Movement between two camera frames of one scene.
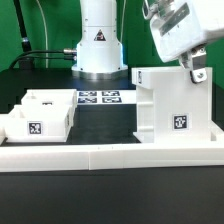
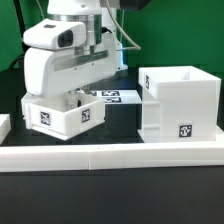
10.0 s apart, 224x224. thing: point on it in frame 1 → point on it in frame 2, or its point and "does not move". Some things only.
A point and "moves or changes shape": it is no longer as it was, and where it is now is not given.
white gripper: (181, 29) → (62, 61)
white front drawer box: (39, 123) → (63, 115)
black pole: (25, 39) does not move
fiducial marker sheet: (106, 97) does not move
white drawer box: (51, 99) → (31, 112)
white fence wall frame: (51, 158) does not move
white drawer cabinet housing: (172, 107) moves or changes shape
